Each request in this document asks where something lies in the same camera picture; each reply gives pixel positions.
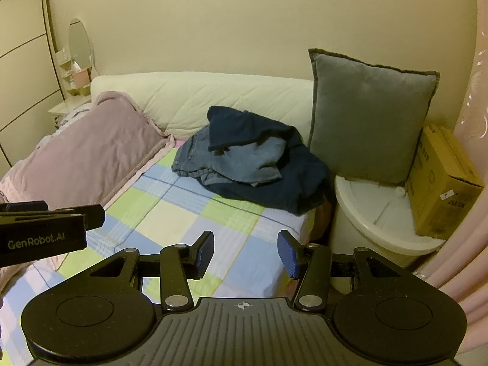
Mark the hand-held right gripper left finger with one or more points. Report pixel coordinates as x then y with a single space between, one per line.
204 255

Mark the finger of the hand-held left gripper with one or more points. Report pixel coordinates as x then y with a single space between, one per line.
23 206
91 216

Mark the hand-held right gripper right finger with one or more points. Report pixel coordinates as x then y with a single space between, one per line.
288 255

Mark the blue jeans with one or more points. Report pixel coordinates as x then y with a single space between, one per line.
244 160

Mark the bed with checkered sheet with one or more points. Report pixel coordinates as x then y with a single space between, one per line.
171 217

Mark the dark navy garment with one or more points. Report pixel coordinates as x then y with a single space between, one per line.
289 183

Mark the patterned light cloth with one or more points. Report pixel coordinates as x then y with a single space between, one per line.
70 119

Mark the white nightstand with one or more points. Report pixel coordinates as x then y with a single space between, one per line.
70 105

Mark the pink tissue box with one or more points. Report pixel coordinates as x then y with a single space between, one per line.
81 78

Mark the cream wardrobe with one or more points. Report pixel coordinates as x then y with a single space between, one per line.
26 64

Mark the white tiered organizer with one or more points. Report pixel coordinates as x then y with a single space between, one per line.
64 61

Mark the grey square cushion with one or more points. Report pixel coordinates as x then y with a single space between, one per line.
369 122

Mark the cream padded headboard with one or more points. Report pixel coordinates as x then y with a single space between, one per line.
190 95

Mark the cardboard box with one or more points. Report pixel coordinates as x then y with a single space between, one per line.
434 183

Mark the oval mirror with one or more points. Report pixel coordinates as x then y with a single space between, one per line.
80 42

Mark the pink dotted curtain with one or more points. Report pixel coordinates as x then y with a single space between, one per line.
472 236

